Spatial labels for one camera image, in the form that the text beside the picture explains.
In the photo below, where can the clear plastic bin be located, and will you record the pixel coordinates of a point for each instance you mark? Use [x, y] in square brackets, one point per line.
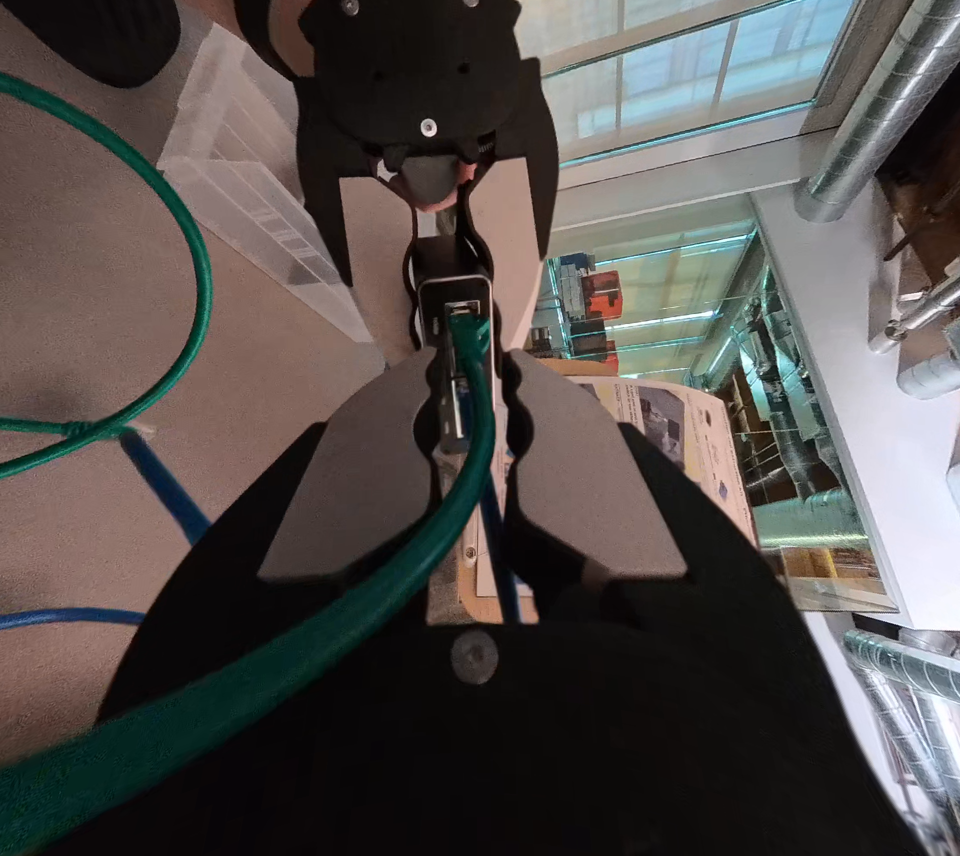
[247, 196]

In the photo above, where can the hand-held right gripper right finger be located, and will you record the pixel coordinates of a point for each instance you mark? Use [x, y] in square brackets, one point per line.
[600, 488]

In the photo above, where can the person's left hand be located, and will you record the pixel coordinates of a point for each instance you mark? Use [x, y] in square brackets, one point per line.
[431, 182]

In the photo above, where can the silver air duct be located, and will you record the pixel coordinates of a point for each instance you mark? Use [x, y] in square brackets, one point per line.
[885, 83]
[900, 683]

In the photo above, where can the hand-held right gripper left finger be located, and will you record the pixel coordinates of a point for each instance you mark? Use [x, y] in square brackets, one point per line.
[337, 481]

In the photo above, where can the black ethernet switch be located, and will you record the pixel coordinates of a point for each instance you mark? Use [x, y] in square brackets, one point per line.
[446, 260]

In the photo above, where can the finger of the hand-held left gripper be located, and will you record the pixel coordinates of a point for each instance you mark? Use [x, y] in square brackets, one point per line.
[375, 233]
[514, 233]

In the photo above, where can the instruction poster board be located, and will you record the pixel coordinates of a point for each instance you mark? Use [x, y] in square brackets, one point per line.
[660, 421]

